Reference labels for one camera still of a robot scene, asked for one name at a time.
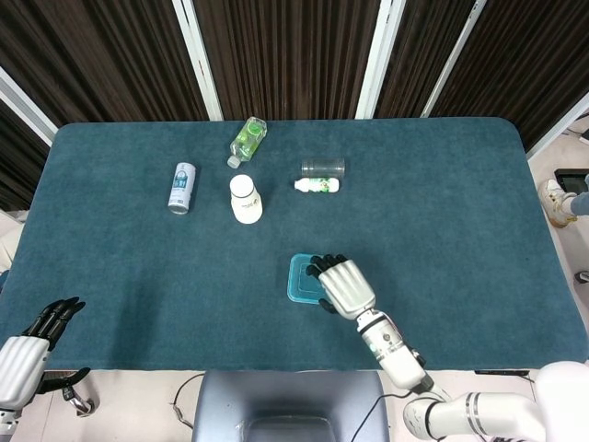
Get white yogurt bottle green label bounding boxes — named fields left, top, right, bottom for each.
left=294, top=177, right=341, bottom=193

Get white sneaker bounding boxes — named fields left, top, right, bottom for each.
left=537, top=179, right=579, bottom=227

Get blue plastic lid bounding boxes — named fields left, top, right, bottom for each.
left=287, top=252, right=332, bottom=305

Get teal tablecloth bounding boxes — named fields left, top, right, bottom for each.
left=0, top=116, right=585, bottom=373

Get white paper cup stack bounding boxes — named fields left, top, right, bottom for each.
left=229, top=174, right=263, bottom=225

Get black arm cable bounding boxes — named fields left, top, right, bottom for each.
left=362, top=390, right=420, bottom=442

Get silver blue beverage can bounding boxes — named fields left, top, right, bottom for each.
left=166, top=161, right=198, bottom=215

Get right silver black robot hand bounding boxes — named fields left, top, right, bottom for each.
left=308, top=253, right=377, bottom=320

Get black floor cable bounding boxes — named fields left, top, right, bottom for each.
left=171, top=372, right=204, bottom=427

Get dark brown pleated curtain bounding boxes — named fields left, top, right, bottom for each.
left=0, top=0, right=589, bottom=213

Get caster wheel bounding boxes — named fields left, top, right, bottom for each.
left=68, top=394, right=98, bottom=418

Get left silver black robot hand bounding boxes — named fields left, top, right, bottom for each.
left=0, top=297, right=92, bottom=409

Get clear plastic cup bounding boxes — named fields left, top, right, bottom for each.
left=301, top=157, right=346, bottom=179

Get white partition post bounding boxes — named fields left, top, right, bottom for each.
left=355, top=0, right=406, bottom=120
left=525, top=90, right=589, bottom=161
left=422, top=0, right=488, bottom=117
left=172, top=0, right=225, bottom=122
left=0, top=66, right=59, bottom=148

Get clear bottle with green label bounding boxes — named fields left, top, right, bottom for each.
left=226, top=116, right=269, bottom=168

